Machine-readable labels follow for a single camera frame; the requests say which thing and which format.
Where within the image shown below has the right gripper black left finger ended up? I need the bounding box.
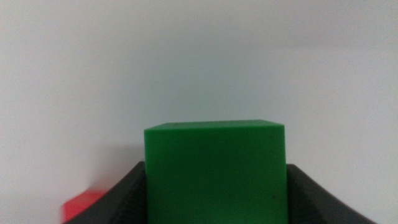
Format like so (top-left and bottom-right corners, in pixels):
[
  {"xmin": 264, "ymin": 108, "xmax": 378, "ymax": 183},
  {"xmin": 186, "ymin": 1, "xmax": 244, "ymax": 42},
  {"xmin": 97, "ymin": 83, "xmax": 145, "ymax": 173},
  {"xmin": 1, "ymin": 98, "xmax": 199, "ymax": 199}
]
[{"xmin": 63, "ymin": 161, "xmax": 147, "ymax": 224}]

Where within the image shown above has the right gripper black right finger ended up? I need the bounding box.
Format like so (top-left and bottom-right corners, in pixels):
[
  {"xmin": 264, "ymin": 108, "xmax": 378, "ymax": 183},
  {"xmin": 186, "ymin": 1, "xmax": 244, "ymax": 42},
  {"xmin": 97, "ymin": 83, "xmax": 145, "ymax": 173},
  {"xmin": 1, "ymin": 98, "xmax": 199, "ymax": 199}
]
[{"xmin": 285, "ymin": 164, "xmax": 379, "ymax": 224}]

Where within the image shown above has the red cube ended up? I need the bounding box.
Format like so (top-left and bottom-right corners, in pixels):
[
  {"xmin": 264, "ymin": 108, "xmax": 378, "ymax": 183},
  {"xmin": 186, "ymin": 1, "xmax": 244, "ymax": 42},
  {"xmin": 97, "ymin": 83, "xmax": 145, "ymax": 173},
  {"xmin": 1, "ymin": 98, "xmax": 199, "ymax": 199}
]
[{"xmin": 61, "ymin": 189, "xmax": 108, "ymax": 223}]

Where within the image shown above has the green cube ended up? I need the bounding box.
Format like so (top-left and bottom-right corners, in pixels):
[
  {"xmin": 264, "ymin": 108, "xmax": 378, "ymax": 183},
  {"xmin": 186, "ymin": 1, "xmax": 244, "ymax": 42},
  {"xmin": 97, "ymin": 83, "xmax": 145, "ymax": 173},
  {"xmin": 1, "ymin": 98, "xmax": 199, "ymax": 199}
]
[{"xmin": 143, "ymin": 119, "xmax": 289, "ymax": 224}]

